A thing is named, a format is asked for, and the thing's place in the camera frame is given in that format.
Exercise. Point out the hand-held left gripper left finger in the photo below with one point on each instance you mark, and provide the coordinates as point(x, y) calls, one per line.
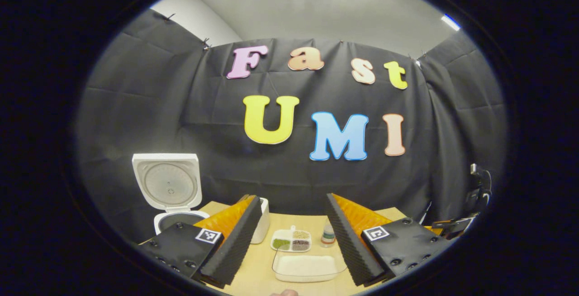
point(237, 246)

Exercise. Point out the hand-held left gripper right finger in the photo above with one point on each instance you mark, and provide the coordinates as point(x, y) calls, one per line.
point(353, 246)

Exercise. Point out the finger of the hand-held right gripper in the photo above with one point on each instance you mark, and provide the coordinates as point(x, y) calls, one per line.
point(441, 224)

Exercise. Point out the white chopstick holder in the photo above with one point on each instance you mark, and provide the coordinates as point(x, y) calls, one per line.
point(263, 223)

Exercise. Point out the white rice cooker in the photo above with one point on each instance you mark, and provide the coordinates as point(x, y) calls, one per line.
point(149, 164)

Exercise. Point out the clear plastic rice container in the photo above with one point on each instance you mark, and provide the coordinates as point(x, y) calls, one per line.
point(277, 260)

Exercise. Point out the clear plastic bottle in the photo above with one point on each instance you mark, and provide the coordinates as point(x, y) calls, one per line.
point(328, 236)

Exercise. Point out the white divided seasoning tray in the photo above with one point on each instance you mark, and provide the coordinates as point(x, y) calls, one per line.
point(291, 240)

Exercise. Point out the black backdrop cloth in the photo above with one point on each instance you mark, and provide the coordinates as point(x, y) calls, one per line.
point(158, 106)

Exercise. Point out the small ceiling light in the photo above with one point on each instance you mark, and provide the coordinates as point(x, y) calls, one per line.
point(451, 22)

